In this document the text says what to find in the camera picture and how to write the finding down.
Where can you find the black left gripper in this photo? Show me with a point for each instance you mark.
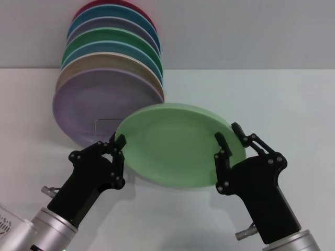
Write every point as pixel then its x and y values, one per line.
pixel 86 180

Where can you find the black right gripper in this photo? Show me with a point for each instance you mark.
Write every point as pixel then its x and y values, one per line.
pixel 261 188

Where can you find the light green plate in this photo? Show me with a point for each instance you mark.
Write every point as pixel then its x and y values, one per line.
pixel 178 146

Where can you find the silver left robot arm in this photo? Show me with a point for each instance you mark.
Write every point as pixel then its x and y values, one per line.
pixel 47 227

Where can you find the lilac plate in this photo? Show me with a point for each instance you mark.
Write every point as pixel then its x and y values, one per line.
pixel 86 104

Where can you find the beige plate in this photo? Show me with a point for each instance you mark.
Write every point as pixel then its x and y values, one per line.
pixel 99 61

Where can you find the light blue plate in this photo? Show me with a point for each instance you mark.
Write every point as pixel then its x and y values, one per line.
pixel 104 47

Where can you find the dark green plate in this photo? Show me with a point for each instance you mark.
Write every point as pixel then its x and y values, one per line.
pixel 104 35

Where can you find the grey plate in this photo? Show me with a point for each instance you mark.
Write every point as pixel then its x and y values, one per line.
pixel 110 23

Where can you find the teal blue plate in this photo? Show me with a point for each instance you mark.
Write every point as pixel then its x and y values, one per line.
pixel 110 13

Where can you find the red plate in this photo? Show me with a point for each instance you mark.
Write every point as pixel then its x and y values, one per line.
pixel 83 8

